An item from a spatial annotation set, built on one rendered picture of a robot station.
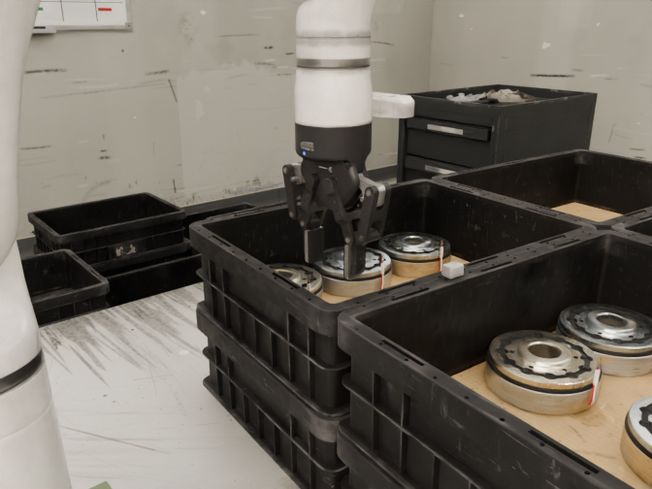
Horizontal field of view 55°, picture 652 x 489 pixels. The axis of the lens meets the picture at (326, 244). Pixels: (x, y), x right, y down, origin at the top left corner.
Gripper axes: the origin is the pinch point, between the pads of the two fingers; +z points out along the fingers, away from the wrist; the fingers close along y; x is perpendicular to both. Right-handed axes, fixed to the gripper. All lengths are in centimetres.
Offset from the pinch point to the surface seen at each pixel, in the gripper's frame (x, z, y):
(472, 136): 134, 14, -77
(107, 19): 101, -23, -280
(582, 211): 66, 10, -5
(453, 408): -11.7, 0.8, 24.5
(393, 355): -10.9, -0.3, 18.4
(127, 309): -3, 23, -48
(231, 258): -8.0, 0.2, -7.1
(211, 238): -7.0, -0.3, -12.7
